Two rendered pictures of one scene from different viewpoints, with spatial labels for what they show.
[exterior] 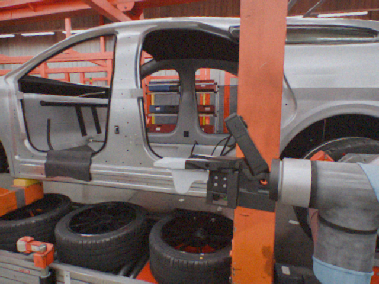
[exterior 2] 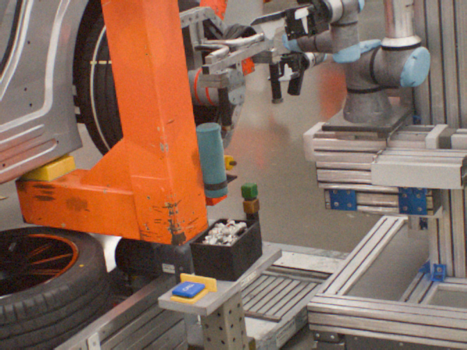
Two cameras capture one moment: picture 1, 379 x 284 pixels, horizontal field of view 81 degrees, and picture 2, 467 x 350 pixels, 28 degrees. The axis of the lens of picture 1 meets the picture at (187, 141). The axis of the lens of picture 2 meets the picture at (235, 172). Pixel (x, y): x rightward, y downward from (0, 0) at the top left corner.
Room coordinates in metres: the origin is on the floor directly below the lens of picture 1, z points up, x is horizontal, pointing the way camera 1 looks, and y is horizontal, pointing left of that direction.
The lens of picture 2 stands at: (-0.22, 2.26, 1.62)
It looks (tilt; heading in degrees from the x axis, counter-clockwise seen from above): 18 degrees down; 290
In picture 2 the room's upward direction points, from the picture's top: 7 degrees counter-clockwise
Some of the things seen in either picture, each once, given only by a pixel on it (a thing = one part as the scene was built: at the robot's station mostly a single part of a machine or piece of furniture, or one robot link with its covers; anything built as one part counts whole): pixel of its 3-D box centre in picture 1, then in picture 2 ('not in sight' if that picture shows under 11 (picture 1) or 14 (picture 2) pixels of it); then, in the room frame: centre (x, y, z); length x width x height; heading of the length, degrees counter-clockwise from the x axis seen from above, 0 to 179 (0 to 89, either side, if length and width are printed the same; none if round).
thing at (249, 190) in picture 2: not in sight; (249, 190); (0.69, -0.36, 0.64); 0.04 x 0.04 x 0.04; 75
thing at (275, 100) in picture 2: not in sight; (275, 81); (0.76, -1.00, 0.83); 0.04 x 0.04 x 0.16
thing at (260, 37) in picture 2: not in sight; (232, 30); (0.88, -0.96, 1.03); 0.19 x 0.18 x 0.11; 165
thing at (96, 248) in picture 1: (104, 231); not in sight; (1.64, 0.65, 0.39); 0.66 x 0.66 x 0.24
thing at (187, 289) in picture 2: not in sight; (188, 290); (0.79, 0.00, 0.47); 0.07 x 0.07 x 0.02; 75
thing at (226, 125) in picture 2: not in sight; (224, 107); (0.85, -0.67, 0.83); 0.04 x 0.04 x 0.16
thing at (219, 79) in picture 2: not in sight; (213, 78); (0.87, -0.68, 0.93); 0.09 x 0.05 x 0.05; 165
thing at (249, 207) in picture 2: not in sight; (251, 205); (0.69, -0.36, 0.59); 0.04 x 0.04 x 0.04; 75
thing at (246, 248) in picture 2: not in sight; (226, 246); (0.73, -0.21, 0.51); 0.20 x 0.14 x 0.13; 82
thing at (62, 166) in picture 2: not in sight; (47, 167); (1.42, -0.43, 0.71); 0.14 x 0.14 x 0.05; 75
